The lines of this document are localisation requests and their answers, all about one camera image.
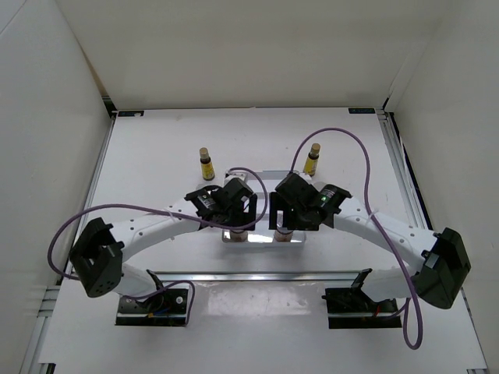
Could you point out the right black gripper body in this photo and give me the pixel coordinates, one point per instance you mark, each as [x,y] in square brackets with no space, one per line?
[293,218]

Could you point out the aluminium table rail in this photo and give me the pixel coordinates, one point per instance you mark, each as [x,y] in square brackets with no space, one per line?
[249,276]

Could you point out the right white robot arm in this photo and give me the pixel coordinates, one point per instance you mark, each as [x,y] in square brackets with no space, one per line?
[434,265]

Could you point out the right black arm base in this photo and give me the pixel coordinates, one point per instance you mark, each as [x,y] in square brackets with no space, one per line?
[349,308]

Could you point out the left yellow sauce bottle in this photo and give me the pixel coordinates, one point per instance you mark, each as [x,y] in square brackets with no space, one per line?
[207,168]

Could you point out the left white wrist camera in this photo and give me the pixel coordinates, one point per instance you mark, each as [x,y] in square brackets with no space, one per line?
[235,174]

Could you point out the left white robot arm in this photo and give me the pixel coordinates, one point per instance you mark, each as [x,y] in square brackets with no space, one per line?
[102,249]

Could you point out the brown spice jar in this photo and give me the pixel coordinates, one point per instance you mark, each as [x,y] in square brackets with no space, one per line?
[238,236]
[283,235]

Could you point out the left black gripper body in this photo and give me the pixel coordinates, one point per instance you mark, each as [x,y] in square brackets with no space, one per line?
[235,216]

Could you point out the white tiered organizer tray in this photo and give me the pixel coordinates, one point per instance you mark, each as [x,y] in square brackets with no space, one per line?
[262,237]

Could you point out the yellow sauce bottle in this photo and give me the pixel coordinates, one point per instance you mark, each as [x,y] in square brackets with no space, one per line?
[207,168]
[310,166]

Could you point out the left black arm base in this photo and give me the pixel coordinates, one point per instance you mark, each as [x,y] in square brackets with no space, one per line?
[171,307]

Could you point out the right yellow sauce bottle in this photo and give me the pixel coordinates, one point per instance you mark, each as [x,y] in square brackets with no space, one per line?
[310,166]

